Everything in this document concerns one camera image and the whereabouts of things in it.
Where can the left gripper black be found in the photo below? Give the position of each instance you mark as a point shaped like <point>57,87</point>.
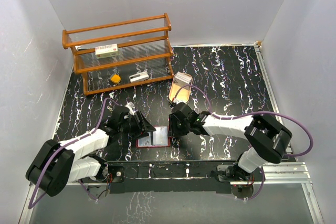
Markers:
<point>143,128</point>

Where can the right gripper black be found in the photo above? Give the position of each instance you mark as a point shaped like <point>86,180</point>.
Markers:
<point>174,131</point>

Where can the red leather card holder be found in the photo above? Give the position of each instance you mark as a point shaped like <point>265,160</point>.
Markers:
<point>147,142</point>

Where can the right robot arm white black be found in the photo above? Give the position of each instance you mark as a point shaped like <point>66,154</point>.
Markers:
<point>267,136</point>

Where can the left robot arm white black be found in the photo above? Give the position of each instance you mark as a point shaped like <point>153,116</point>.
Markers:
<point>59,163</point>

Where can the stack of credit cards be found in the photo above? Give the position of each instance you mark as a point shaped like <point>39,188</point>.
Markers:
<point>183,78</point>

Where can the beige oval tray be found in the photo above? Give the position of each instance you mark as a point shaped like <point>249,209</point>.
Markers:
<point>181,92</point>

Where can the white stapler-like object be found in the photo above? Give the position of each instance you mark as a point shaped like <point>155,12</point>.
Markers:
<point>139,77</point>

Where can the yellow square object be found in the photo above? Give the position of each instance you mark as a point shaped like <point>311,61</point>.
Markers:
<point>115,79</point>

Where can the wooden shelf rack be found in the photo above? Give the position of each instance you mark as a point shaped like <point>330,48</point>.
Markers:
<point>143,45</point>

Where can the white red box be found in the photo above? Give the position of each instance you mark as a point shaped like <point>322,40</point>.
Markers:
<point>106,51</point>

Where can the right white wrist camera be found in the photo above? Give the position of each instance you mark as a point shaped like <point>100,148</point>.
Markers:
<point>176,101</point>

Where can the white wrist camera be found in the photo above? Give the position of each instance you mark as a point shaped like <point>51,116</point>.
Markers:
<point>131,107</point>
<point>176,101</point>

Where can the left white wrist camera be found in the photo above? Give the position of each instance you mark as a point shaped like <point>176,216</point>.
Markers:
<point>131,107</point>

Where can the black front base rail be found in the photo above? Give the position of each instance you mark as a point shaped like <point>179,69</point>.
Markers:
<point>167,176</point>

